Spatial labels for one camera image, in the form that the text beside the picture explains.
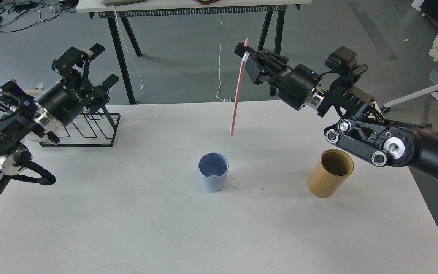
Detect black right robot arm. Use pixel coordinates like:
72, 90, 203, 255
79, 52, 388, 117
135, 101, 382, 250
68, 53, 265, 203
235, 42, 438, 182

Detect floor cables and adapters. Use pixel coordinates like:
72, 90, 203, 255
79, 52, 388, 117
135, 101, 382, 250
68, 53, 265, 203
0, 0, 79, 40

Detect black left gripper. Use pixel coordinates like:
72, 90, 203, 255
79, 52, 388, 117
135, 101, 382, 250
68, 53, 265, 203
35, 43, 119, 127

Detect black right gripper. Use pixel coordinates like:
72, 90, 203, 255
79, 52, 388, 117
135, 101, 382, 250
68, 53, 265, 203
234, 42, 324, 111

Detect background table black legs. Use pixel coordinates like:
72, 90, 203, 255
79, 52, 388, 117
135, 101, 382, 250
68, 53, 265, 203
76, 0, 313, 105

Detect bamboo cylinder holder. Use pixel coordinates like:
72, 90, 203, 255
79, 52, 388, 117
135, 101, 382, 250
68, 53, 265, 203
307, 149, 354, 198

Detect white hanging cable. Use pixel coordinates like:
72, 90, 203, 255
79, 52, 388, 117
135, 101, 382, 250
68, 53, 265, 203
216, 13, 232, 102

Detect wooden rack handle rod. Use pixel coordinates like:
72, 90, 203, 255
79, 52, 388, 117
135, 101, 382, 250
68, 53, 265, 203
23, 90, 43, 96

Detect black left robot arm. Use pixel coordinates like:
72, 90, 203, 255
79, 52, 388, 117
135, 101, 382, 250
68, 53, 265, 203
0, 43, 119, 195

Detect blue cup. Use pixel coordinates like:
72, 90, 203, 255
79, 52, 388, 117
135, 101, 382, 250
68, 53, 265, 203
198, 153, 229, 191

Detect pink chopstick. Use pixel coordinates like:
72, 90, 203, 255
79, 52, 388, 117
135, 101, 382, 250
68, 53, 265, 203
230, 50, 249, 137

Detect white cord left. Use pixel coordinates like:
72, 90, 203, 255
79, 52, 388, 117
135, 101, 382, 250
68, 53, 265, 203
113, 5, 146, 90

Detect black wire dish rack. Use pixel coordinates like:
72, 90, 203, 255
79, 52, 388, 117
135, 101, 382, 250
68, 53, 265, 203
40, 107, 121, 147

